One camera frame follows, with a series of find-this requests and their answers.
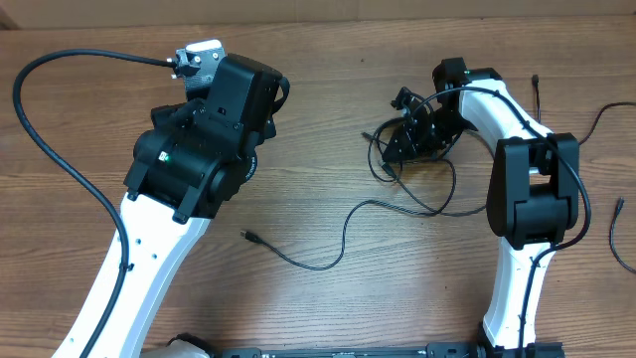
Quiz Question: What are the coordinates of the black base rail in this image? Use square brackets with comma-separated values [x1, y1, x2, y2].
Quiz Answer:
[216, 342, 565, 358]

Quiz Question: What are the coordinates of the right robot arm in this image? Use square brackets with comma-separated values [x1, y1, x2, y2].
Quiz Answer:
[380, 58, 588, 357]

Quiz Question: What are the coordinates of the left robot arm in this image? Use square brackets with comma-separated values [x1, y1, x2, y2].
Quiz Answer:
[55, 49, 289, 357]

